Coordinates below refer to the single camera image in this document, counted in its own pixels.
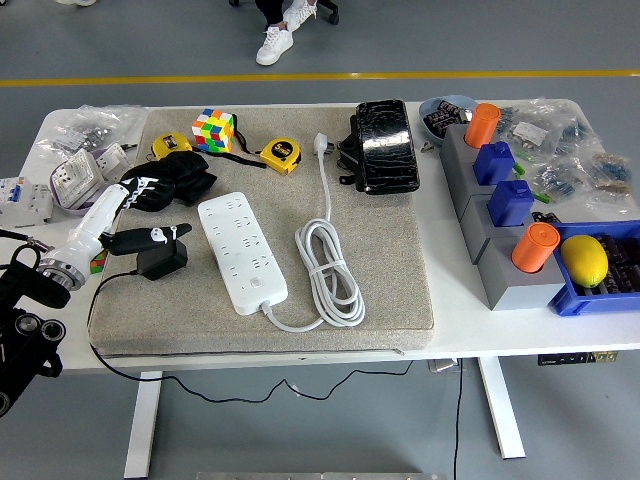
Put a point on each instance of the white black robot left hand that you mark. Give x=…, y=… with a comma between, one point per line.
x=100, y=215

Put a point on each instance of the black plug adapter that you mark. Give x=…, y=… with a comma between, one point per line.
x=160, y=265

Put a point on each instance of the white power strip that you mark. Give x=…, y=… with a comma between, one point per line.
x=235, y=240

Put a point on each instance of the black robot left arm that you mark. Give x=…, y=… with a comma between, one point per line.
x=25, y=340

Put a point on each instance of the purple tray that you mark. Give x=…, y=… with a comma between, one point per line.
x=67, y=209

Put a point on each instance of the small colourful puzzle cube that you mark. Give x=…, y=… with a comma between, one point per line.
x=99, y=262

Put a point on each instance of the white circuit breaker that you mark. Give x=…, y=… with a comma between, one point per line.
x=25, y=200

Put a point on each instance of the clear bag metal screws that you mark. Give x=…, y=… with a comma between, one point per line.
x=85, y=132

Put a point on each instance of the black cloth pouch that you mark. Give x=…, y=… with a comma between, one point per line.
x=190, y=175

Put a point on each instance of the small yellow tape measure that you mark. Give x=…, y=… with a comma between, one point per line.
x=170, y=145

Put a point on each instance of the large colourful puzzle cube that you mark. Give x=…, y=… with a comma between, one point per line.
x=212, y=130

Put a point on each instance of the yellow tape measure black label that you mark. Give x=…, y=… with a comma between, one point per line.
x=280, y=155

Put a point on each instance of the white table leg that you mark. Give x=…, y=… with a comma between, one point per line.
x=500, y=410
x=142, y=425

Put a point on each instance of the person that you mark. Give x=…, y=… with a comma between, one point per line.
x=274, y=45

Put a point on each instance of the grey-brown mat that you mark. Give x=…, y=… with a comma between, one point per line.
x=380, y=250

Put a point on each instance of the glossy black case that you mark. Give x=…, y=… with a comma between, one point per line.
x=387, y=145

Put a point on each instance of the small metal clip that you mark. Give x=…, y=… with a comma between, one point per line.
x=426, y=146

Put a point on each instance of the blue bowl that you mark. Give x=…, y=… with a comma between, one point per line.
x=425, y=122

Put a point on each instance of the black capacitor pile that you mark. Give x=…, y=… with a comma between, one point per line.
x=442, y=117

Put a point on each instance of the grey peg base block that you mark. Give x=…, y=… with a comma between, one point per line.
x=472, y=212
x=520, y=292
x=455, y=150

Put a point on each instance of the orange cylinder peg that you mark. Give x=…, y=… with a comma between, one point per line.
x=482, y=125
x=532, y=247

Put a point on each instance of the blue block peg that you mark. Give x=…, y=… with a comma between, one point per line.
x=510, y=202
x=492, y=162

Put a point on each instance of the small green plastic piece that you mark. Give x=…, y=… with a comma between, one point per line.
x=520, y=169
x=542, y=197

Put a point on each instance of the clear bag white label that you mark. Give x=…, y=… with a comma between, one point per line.
x=530, y=132

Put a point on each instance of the loose black capacitors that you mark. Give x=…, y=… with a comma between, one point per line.
x=545, y=217

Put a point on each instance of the clear bag blue resistors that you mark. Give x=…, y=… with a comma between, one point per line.
x=557, y=180

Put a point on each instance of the clear bag dark parts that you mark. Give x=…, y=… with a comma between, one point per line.
x=572, y=132

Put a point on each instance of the yellow lemon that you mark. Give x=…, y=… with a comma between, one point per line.
x=582, y=260

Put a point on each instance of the black table control panel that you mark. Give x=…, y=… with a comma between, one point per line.
x=575, y=358

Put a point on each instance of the blue plastic bin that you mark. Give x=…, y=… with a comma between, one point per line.
x=590, y=302

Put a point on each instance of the clear bag tan resistors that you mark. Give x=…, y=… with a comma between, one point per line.
x=610, y=167

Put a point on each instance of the rows of black components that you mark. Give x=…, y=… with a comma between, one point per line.
x=625, y=265

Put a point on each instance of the small white wall socket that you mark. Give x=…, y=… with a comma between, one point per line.
x=112, y=160

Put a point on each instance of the metal bracket under table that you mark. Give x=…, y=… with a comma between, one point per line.
x=445, y=365

